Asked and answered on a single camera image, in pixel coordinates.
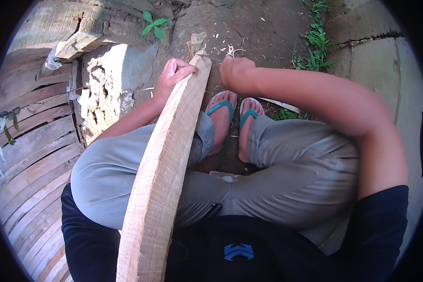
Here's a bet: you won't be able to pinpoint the person's left hand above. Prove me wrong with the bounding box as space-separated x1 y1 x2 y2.
154 58 199 102

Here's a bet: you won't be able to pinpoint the scattered pale wood shavings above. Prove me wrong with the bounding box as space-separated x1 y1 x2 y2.
210 31 249 60

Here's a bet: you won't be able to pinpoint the strip of green weeds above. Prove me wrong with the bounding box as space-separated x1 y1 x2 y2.
291 0 340 72

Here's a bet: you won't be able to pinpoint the dry brown leaf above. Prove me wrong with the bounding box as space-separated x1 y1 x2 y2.
186 32 209 61

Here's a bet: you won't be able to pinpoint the person's right hand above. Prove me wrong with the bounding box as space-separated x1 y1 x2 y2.
219 56 258 94

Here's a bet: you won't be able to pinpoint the wilted leafy twig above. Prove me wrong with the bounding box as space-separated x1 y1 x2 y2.
0 106 22 180

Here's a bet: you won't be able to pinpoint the person's body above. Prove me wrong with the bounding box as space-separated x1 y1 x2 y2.
61 116 410 282

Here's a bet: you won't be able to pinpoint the small green weed clump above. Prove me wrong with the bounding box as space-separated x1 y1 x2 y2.
271 107 308 121

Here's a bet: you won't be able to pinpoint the thick weathered wooden beam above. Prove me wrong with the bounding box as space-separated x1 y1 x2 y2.
6 0 178 60

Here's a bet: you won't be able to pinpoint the pale split wood strip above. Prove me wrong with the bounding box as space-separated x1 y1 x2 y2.
257 97 301 114

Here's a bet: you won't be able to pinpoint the crumbling grey stone block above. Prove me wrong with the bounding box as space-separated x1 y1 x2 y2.
71 42 163 146

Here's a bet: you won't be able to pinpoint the small green seedling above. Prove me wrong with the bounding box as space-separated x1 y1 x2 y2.
142 10 172 41

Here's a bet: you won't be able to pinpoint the thin knife blade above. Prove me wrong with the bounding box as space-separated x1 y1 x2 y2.
199 54 224 64

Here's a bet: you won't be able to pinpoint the crumpled white rag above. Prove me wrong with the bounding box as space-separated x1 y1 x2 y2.
44 49 64 71

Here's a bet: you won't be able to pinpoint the person's legs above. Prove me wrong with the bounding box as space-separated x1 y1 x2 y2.
70 90 361 256

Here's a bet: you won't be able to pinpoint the long rough wooden plank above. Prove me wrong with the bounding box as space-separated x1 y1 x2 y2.
116 55 213 282

